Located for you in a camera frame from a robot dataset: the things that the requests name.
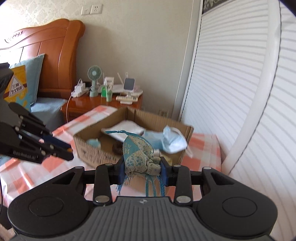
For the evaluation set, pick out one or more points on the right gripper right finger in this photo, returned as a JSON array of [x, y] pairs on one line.
[[177, 176]]

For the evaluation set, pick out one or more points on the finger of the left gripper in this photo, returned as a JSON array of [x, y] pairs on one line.
[[64, 156], [59, 146]]

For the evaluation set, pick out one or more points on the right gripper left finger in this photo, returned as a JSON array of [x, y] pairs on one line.
[[107, 175]]

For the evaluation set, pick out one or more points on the blue white plush toy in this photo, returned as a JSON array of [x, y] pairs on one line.
[[94, 142]]

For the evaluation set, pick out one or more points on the grey sachet with blue tassel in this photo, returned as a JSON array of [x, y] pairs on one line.
[[140, 161]]

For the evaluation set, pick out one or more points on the white towel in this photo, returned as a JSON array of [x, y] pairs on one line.
[[121, 130]]

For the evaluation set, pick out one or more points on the cardboard box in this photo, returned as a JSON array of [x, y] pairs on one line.
[[111, 149]]

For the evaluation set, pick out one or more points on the blue face mask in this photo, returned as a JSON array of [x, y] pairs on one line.
[[170, 140]]

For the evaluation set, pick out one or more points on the pink checkered tablecloth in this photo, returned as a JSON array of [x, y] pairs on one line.
[[19, 176]]

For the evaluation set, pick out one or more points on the yellow snack bag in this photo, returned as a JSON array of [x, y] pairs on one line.
[[17, 90]]

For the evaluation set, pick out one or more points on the white power strip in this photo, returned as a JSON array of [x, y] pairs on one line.
[[79, 90]]

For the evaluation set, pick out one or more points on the blue pillow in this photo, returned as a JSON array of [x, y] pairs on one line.
[[33, 71]]

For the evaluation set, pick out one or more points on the green box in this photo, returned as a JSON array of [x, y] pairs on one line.
[[103, 91]]

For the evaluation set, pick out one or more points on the green tube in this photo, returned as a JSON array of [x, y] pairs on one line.
[[109, 93]]

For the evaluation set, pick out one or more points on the white remote control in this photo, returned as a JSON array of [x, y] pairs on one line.
[[128, 100]]

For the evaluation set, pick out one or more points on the wooden nightstand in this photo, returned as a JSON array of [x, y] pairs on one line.
[[81, 105]]

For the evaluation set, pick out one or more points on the green desk fan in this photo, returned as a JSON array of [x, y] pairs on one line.
[[94, 73]]

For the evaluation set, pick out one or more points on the white router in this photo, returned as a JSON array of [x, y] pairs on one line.
[[118, 88]]

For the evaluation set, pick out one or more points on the small mirror on stand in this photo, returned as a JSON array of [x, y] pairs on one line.
[[128, 86]]

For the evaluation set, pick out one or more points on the wooden headboard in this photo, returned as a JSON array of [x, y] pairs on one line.
[[58, 41]]

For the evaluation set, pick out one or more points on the wall socket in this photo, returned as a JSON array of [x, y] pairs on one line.
[[94, 9]]

